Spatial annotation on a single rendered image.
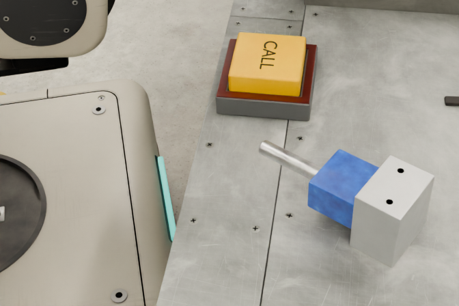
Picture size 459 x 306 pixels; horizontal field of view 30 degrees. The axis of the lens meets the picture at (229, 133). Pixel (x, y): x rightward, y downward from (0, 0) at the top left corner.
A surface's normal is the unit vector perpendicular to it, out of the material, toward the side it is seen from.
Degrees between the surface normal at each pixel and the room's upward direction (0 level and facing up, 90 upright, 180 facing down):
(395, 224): 90
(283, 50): 0
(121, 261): 0
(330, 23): 0
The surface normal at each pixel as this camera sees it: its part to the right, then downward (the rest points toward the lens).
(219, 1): -0.04, -0.71
